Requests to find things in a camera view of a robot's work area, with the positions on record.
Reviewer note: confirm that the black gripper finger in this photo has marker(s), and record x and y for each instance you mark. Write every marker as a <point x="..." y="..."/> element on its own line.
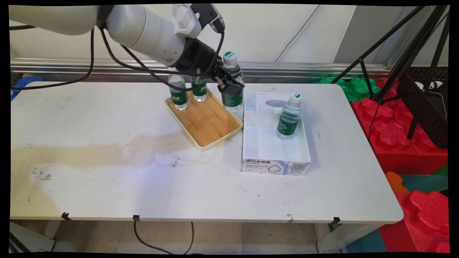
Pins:
<point x="231" y="89"/>
<point x="223" y="71"/>

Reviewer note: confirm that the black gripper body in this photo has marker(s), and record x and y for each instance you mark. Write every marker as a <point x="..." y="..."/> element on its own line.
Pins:
<point x="197" y="59"/>

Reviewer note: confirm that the green label water bottle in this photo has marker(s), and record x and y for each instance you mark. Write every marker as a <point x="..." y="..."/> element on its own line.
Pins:
<point x="288" y="125"/>
<point x="199" y="93"/>
<point x="178" y="97"/>
<point x="233" y="104"/>

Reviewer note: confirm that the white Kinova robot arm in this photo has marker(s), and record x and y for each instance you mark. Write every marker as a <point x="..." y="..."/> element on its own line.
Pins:
<point x="143" y="28"/>

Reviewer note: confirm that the bamboo tray with cream rim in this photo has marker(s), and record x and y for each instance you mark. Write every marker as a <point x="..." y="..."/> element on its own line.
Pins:
<point x="211" y="125"/>

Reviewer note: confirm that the white cardboard box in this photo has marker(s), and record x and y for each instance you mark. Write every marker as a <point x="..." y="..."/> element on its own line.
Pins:
<point x="263" y="143"/>

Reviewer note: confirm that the green foam blocks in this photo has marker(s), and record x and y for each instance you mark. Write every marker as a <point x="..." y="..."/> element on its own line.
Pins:
<point x="355" y="89"/>

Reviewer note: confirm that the large red foam block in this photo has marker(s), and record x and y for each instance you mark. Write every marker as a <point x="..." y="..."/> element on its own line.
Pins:
<point x="394" y="143"/>

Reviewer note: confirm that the white table leg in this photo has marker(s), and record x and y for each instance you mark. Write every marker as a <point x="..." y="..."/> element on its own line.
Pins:
<point x="32" y="236"/>
<point x="340" y="238"/>

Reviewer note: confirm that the black tripod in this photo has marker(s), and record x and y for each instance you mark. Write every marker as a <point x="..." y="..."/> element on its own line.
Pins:
<point x="412" y="46"/>

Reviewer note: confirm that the orange foam piece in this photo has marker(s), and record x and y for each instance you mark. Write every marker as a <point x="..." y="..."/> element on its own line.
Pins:
<point x="396" y="182"/>

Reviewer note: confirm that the panda plush toy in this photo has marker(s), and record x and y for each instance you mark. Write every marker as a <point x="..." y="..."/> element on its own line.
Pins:
<point x="434" y="85"/>

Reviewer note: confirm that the teal foam floor mat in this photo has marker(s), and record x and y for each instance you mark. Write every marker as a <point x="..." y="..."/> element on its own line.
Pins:
<point x="367" y="243"/>

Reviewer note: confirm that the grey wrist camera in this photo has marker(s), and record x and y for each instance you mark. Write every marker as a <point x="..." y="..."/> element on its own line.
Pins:
<point x="209" y="14"/>

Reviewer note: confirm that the aluminium wall rail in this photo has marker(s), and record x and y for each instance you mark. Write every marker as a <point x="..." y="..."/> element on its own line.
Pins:
<point x="287" y="70"/>

